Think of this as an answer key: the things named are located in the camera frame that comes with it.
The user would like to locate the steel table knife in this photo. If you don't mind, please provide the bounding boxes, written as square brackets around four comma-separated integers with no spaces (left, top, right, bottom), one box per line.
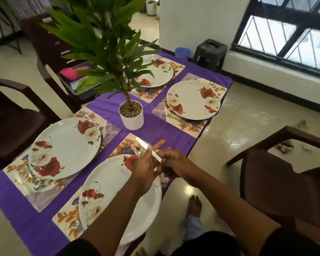
[134,135,163,162]

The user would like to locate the person's right foot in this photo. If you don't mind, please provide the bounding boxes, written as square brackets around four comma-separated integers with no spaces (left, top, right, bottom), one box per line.
[188,195,203,219]

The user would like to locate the person's black shirt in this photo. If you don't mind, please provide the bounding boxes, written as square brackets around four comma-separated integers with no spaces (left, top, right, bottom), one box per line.
[56,228,320,256]

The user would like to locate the grey patterned hanging cloth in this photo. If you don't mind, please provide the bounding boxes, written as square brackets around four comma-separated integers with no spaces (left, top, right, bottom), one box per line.
[5,0,53,19]

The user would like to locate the tan paper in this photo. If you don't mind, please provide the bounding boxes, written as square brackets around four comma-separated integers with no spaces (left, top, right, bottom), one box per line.
[293,119,309,130]

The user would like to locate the purple tablecloth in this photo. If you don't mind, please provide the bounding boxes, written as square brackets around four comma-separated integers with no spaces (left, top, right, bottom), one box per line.
[0,50,233,256]

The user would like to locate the purple printed paper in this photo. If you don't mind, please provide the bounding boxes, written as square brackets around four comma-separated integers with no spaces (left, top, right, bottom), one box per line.
[274,140,295,154]

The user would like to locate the green ribbed mat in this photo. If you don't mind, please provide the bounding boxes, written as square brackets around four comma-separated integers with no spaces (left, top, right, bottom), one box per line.
[74,76,103,95]

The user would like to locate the white rose print plate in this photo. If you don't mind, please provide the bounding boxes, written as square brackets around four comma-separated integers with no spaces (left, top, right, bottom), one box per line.
[133,53,174,88]
[28,117,102,180]
[166,80,221,121]
[79,154,162,246]

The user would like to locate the grey plastic tub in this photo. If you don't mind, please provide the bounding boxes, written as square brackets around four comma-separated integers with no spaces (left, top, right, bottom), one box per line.
[57,60,102,100]

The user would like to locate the person's light blue trousers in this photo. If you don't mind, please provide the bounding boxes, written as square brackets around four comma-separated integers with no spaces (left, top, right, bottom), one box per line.
[181,214,206,242]

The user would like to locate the person's left hand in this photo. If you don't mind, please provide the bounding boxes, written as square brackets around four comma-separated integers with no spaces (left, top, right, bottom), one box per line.
[129,139,166,196]

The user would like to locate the black plastic stool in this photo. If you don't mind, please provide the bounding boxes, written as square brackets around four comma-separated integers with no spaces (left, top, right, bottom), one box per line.
[192,38,229,73]

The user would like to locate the person's right forearm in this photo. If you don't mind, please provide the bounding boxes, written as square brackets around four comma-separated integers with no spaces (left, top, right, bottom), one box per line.
[186,170,283,256]

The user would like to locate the blue plastic bucket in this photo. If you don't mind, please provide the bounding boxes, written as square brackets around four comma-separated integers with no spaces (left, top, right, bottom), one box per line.
[174,47,192,62]

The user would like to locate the black barred window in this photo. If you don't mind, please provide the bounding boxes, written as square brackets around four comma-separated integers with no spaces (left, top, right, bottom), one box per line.
[231,0,320,80]

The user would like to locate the person's right hand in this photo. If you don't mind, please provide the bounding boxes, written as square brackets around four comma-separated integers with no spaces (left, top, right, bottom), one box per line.
[156,148,201,184]

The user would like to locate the brown plastic armchair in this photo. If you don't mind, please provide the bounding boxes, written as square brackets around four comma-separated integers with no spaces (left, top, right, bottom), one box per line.
[226,126,320,248]
[20,13,102,114]
[0,77,62,170]

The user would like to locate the green plant in white pot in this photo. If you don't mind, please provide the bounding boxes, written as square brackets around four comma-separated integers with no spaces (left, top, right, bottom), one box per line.
[40,0,162,131]

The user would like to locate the floral print placemat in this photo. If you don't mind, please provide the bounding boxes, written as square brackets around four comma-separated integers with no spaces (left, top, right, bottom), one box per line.
[151,73,228,138]
[52,133,171,242]
[2,106,121,213]
[129,53,186,104]

